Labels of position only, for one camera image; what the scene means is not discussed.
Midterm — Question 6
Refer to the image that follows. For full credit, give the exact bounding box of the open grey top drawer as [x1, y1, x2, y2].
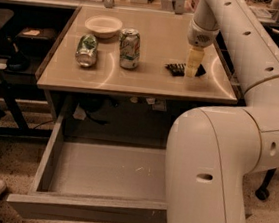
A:
[4, 89, 181, 223]

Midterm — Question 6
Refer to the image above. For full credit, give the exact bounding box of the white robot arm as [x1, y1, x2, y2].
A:
[165, 0, 279, 223]

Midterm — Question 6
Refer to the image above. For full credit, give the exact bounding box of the lying green soda can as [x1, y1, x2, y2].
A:
[75, 34, 98, 67]

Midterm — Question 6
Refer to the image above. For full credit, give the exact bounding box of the white paper bowl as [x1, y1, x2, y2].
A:
[85, 15, 122, 39]

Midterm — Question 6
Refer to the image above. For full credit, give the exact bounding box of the black office chair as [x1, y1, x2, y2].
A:
[255, 168, 276, 201]

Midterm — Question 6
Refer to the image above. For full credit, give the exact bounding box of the upright green soda can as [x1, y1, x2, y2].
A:
[119, 28, 141, 69]

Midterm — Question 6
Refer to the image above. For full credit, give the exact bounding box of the black box with label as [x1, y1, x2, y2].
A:
[15, 27, 57, 51]

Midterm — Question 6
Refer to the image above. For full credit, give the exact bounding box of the dark chocolate rxbar wrapper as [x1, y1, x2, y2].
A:
[165, 63, 206, 77]

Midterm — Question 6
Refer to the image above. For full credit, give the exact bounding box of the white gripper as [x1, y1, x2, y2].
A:
[184, 20, 219, 77]

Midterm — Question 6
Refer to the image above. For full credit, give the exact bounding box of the beige cabinet desk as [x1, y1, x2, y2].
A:
[37, 7, 238, 130]

